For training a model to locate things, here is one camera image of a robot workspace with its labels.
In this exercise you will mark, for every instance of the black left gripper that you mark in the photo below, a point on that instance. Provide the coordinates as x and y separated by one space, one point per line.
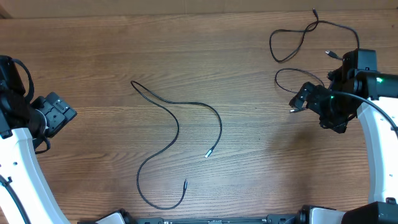
58 112

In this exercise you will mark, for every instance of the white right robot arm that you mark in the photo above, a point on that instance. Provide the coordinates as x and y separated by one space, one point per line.
358 90

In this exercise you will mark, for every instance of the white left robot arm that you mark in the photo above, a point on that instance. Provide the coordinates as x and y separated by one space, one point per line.
26 123

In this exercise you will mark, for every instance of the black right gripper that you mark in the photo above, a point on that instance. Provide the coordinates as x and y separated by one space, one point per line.
311 99

